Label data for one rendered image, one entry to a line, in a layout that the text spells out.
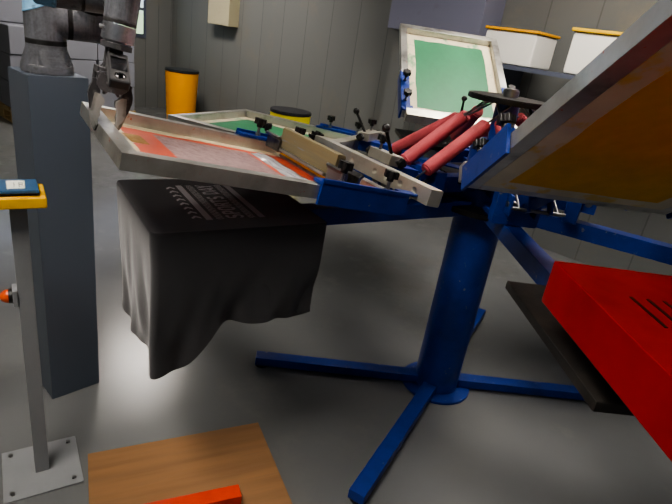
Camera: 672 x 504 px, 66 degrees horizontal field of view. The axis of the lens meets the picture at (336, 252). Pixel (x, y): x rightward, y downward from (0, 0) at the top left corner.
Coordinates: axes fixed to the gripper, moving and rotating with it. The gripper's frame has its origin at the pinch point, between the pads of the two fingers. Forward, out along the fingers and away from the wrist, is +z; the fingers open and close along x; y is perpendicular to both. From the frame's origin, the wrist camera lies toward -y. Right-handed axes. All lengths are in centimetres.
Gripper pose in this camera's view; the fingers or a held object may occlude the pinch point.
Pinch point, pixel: (105, 127)
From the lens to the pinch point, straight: 144.1
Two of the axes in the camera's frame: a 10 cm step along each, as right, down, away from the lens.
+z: -2.8, 9.2, 2.9
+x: -8.1, -0.6, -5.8
